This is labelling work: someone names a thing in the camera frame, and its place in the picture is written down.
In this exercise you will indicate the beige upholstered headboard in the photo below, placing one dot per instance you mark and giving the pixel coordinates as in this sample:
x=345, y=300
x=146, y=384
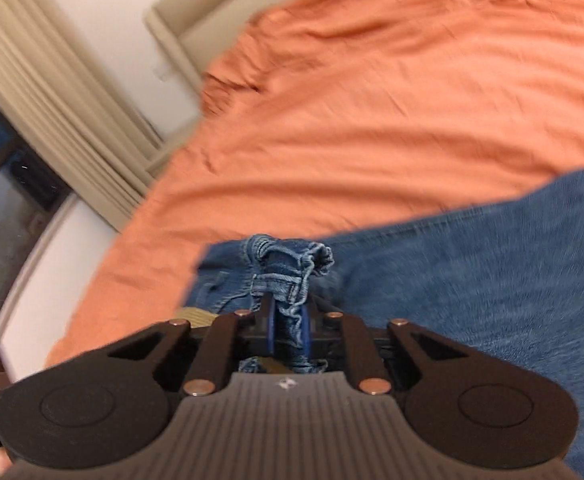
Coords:
x=191, y=33

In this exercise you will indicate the beige woven belt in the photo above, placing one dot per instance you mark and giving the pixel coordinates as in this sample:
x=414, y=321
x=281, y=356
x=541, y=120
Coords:
x=197, y=318

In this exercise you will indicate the blue denim jeans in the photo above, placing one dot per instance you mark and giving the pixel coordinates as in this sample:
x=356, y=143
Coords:
x=507, y=279

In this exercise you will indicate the beige pleated curtain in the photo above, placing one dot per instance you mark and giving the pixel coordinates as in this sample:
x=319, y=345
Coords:
x=67, y=108

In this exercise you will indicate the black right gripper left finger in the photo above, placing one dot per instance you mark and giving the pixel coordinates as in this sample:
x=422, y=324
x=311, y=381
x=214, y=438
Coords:
x=111, y=403

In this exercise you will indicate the orange bed duvet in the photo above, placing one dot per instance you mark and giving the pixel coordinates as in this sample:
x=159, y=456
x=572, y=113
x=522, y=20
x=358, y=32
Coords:
x=334, y=115

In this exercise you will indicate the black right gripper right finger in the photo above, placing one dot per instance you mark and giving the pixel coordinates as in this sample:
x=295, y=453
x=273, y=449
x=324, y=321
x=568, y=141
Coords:
x=468, y=405

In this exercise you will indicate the dark framed window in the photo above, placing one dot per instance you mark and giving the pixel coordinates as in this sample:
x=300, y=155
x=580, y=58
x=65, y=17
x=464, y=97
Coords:
x=30, y=195

